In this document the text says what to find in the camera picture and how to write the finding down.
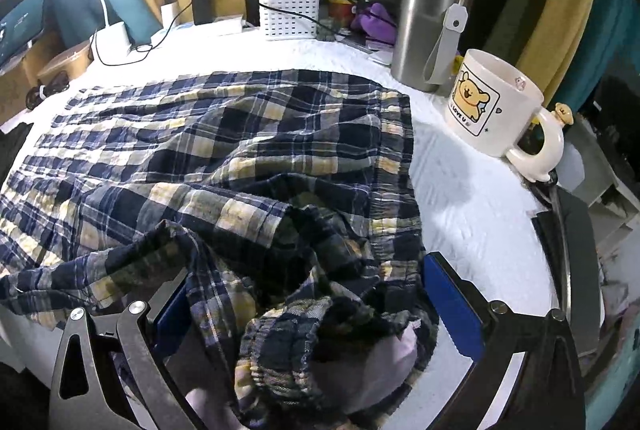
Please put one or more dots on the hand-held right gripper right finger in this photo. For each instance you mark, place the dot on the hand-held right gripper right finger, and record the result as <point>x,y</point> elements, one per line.
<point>450,305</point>

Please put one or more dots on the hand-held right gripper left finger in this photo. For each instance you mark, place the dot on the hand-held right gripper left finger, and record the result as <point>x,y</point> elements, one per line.
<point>170,312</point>

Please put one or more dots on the blue yellow plaid pants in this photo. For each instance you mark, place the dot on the blue yellow plaid pants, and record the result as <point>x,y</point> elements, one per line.
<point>200,150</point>

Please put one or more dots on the white cartoon mug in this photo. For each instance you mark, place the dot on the white cartoon mug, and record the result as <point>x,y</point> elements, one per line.
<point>480,105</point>

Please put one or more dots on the black cloth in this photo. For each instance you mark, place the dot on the black cloth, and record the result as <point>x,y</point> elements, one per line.
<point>15,145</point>

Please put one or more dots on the white paper booklet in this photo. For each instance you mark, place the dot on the white paper booklet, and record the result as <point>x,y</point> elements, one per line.
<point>380,55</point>

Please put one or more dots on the brown cardboard box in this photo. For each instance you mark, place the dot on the brown cardboard box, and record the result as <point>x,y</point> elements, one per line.
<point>20,85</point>

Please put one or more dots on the brown takeaway container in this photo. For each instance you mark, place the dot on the brown takeaway container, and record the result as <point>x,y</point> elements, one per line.
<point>65,60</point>

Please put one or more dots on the steel tumbler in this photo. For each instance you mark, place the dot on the steel tumbler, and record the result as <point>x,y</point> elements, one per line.
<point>420,25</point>

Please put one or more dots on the purple cloth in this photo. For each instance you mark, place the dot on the purple cloth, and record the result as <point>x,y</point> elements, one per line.
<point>375,23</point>

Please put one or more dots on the white power strip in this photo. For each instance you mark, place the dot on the white power strip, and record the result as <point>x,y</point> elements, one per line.
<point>225,25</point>

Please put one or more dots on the white charger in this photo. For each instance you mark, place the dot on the white charger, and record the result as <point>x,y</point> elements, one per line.
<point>169,15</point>

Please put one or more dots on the black charger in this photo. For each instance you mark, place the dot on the black charger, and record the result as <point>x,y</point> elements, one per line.
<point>202,10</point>

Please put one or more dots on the small red yellow container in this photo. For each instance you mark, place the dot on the small red yellow container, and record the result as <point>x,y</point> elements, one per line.
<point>340,8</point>

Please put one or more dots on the teal curtain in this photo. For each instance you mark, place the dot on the teal curtain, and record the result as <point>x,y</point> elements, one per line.
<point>620,20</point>
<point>100,0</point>

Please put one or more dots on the white plastic basket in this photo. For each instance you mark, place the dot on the white plastic basket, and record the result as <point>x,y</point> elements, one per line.
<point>290,5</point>

